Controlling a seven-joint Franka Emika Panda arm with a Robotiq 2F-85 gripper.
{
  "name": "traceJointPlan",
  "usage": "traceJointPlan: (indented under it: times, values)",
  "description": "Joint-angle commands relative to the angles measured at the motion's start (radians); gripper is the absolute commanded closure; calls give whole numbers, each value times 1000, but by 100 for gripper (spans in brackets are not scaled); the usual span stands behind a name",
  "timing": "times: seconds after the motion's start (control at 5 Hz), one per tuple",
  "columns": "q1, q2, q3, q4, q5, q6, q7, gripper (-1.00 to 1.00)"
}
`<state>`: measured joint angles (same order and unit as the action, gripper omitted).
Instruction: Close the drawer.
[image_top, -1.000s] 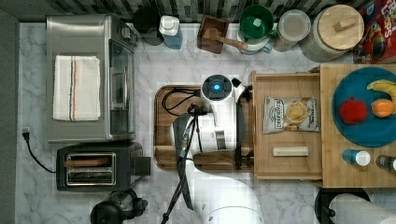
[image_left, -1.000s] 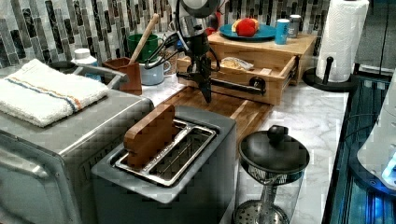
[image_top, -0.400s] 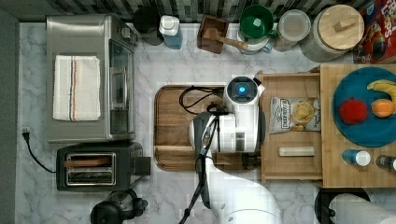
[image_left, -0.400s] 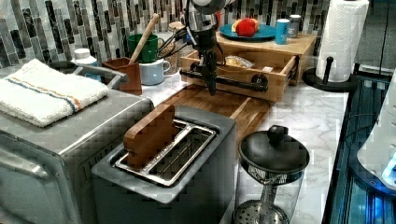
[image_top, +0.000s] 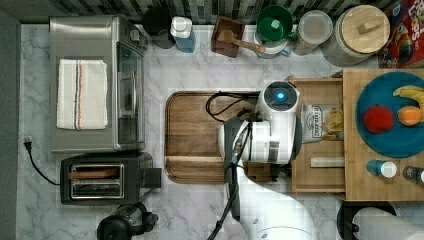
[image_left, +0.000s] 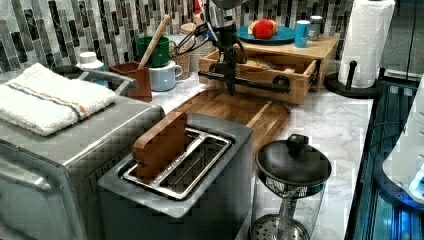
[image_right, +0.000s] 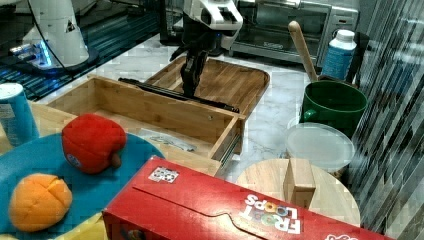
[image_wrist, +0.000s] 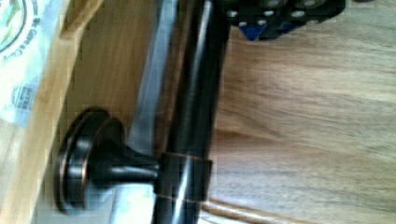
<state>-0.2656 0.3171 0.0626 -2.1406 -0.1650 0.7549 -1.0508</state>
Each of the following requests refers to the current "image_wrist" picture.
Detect wooden cutting board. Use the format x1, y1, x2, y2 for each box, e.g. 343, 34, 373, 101
204, 0, 395, 224

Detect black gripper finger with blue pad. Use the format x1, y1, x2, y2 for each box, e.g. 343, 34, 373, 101
218, 0, 347, 41

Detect wooden drawer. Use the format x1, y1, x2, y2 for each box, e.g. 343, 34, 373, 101
1, 0, 179, 224

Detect black metal drawer handle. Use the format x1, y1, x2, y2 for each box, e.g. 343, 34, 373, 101
54, 0, 230, 224

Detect bagged bread in drawer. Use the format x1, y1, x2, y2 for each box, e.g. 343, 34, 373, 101
0, 0, 64, 127

